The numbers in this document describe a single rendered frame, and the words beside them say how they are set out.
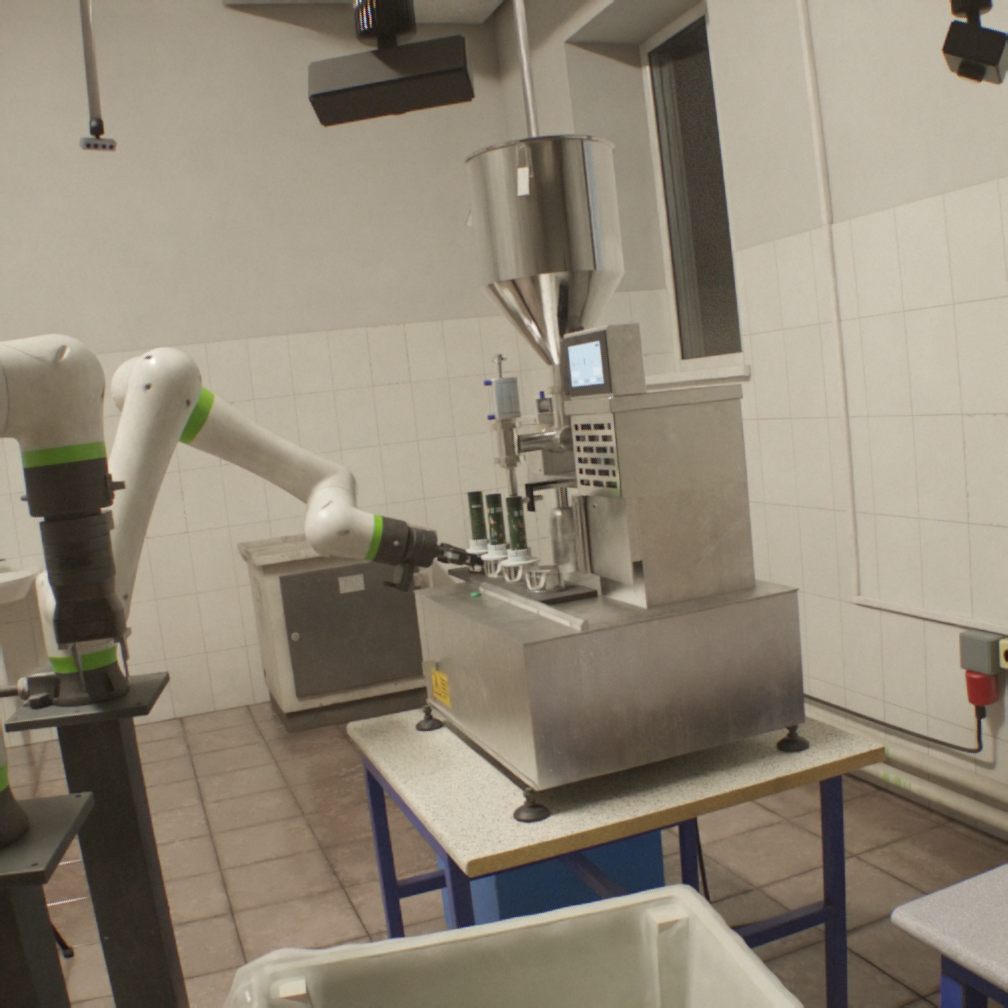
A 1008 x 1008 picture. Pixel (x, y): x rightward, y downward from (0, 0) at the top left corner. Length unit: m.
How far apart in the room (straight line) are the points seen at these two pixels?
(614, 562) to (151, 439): 0.80
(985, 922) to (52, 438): 1.14
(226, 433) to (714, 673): 1.00
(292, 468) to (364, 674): 2.83
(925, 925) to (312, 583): 3.78
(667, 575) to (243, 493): 3.84
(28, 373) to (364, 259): 4.45
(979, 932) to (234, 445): 1.50
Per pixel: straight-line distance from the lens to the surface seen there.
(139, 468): 1.85
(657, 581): 1.70
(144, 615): 5.38
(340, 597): 4.77
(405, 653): 4.89
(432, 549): 2.10
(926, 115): 3.20
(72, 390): 1.17
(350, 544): 2.05
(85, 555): 1.19
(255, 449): 2.08
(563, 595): 1.81
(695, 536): 1.73
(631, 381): 1.66
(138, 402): 1.86
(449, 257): 5.67
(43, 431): 1.18
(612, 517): 1.71
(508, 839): 1.57
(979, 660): 3.09
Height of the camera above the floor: 1.37
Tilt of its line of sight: 7 degrees down
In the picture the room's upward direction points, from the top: 6 degrees counter-clockwise
